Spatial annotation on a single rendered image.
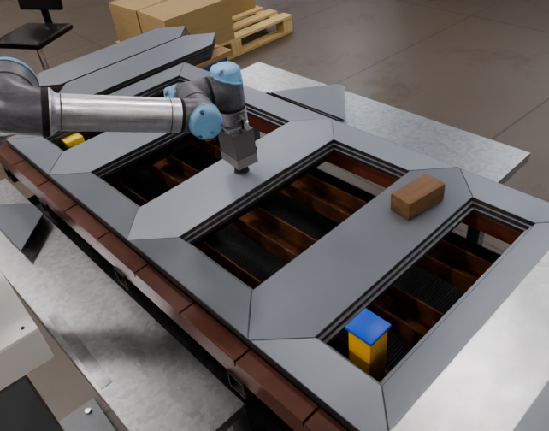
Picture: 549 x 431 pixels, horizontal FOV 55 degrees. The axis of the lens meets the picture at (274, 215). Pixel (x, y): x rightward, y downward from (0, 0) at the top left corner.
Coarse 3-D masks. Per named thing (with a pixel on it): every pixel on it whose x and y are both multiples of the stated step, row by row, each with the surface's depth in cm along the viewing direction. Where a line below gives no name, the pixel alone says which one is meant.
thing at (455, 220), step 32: (128, 160) 160; (320, 160) 151; (64, 192) 151; (256, 192) 139; (448, 224) 122; (512, 224) 121; (416, 256) 116; (384, 288) 110; (224, 320) 105; (256, 352) 101
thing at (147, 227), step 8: (136, 216) 134; (144, 216) 134; (136, 224) 132; (144, 224) 131; (152, 224) 131; (160, 224) 131; (136, 232) 129; (144, 232) 129; (152, 232) 129; (160, 232) 128; (168, 232) 128
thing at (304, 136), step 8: (280, 128) 162; (288, 128) 161; (296, 128) 161; (304, 128) 160; (288, 136) 158; (296, 136) 157; (304, 136) 157; (312, 136) 156; (320, 136) 156; (304, 144) 153; (312, 144) 153; (320, 144) 153
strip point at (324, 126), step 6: (300, 120) 165; (306, 120) 164; (312, 120) 164; (318, 120) 164; (324, 120) 163; (330, 120) 163; (306, 126) 161; (312, 126) 161; (318, 126) 161; (324, 126) 160; (330, 126) 160; (318, 132) 158; (324, 132) 158; (330, 132) 157
